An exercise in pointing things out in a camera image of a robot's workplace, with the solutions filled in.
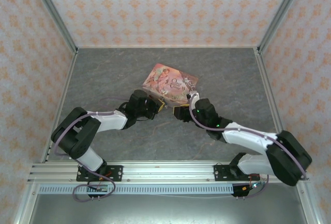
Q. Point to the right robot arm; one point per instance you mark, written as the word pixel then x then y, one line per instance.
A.
pixel 271 146

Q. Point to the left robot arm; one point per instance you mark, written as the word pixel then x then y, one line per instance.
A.
pixel 85 131

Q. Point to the pink storybook tin box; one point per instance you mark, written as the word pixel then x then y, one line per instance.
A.
pixel 170 81

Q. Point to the small circuit board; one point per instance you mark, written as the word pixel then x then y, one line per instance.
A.
pixel 252 185
pixel 99 188

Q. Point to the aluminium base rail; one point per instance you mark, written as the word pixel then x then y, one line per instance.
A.
pixel 165 172

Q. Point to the aluminium table side rail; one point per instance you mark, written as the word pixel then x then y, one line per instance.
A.
pixel 269 92
pixel 59 105

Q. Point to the aluminium frame post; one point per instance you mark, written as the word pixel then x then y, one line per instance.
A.
pixel 54 12
pixel 282 12

